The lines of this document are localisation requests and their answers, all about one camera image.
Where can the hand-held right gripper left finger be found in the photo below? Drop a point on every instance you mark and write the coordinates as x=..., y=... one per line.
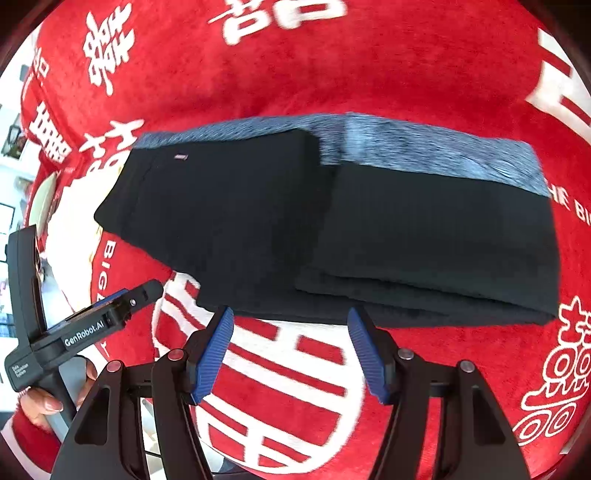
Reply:
x=212, y=355

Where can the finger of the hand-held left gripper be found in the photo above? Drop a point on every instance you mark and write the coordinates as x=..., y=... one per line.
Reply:
x=141, y=297
x=108, y=302

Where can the black pants with blue trim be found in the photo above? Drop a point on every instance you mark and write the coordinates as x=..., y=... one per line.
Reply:
x=231, y=221

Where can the dark picture frame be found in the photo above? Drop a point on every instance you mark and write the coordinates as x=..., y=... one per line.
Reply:
x=13, y=143

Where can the person's left hand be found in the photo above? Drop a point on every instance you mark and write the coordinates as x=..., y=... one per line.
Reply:
x=44, y=404

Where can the pale green pillow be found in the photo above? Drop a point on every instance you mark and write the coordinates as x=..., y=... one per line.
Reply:
x=44, y=201

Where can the cream folded cloth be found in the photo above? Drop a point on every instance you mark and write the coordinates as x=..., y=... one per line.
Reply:
x=74, y=258

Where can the red printed blanket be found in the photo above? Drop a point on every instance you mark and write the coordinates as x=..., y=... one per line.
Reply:
x=369, y=60

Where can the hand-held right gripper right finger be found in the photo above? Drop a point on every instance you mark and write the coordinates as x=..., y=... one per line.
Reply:
x=369, y=360

